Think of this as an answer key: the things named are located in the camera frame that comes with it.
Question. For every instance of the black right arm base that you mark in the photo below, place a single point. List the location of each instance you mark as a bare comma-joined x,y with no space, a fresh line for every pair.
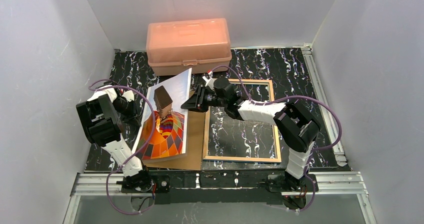
291,187

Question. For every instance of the aluminium right side rail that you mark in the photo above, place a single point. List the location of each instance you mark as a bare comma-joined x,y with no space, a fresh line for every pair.
329,122

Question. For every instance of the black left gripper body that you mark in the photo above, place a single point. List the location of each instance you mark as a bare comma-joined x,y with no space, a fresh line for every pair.
133,108

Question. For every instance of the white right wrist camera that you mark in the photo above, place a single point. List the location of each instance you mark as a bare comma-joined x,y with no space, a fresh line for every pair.
209,79

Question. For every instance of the aluminium front rail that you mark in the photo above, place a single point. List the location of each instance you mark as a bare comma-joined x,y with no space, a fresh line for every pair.
219,197

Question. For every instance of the translucent pink plastic storage box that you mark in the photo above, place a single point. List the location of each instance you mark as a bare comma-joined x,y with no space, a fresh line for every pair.
200,45

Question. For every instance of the blue wooden picture frame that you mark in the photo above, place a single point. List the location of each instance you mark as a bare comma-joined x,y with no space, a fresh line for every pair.
228,139

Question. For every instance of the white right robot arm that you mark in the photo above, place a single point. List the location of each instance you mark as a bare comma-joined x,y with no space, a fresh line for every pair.
298,127

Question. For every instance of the aluminium rail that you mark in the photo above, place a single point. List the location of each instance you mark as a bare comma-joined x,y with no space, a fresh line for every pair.
329,122
219,197

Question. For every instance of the brown cardboard backing board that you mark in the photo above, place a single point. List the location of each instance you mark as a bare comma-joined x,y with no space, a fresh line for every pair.
192,159

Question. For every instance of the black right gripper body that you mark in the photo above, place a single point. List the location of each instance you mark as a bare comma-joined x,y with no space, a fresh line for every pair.
202,97

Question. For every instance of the hot air balloon photo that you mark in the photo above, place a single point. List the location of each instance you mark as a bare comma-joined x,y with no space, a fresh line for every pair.
163,133

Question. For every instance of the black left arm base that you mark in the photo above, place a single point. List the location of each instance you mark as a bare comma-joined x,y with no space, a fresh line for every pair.
144,192

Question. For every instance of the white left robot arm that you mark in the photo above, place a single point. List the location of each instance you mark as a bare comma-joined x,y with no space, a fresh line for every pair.
102,116

